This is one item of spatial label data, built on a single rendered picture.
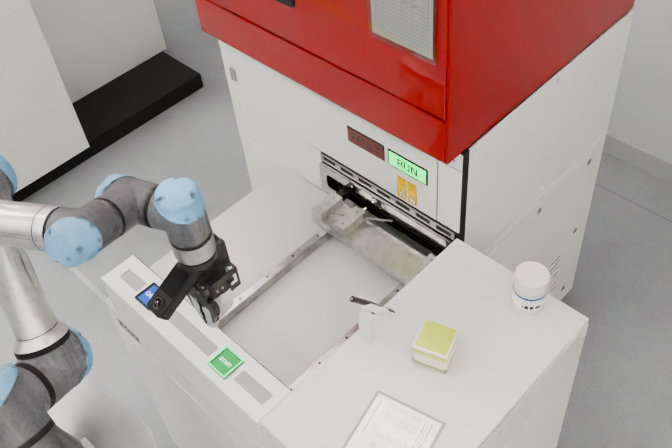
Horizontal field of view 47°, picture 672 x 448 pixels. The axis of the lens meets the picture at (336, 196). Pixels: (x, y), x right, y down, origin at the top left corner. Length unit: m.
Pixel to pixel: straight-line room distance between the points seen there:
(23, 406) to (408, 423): 0.74
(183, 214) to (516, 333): 0.75
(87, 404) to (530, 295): 1.00
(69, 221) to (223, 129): 2.49
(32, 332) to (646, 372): 1.96
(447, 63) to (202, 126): 2.41
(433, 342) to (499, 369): 0.15
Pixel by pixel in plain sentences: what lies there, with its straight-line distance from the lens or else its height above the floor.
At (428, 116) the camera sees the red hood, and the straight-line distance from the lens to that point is 1.54.
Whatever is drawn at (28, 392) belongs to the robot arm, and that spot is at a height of 1.04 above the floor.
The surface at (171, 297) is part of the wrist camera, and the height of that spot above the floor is 1.25.
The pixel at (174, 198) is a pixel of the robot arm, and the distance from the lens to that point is 1.26.
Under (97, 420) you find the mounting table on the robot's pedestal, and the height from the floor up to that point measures 0.82.
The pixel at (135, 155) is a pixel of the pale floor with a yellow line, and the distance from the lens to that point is 3.67.
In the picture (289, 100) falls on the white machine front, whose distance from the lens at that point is 2.00.
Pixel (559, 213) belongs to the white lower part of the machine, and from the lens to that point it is 2.33.
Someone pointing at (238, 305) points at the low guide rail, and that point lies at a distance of 1.87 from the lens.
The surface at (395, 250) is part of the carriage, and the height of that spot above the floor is 0.88.
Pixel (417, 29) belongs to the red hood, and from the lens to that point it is 1.44.
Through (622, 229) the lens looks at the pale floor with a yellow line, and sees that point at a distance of 3.21.
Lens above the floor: 2.32
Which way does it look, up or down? 45 degrees down
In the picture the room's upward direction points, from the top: 7 degrees counter-clockwise
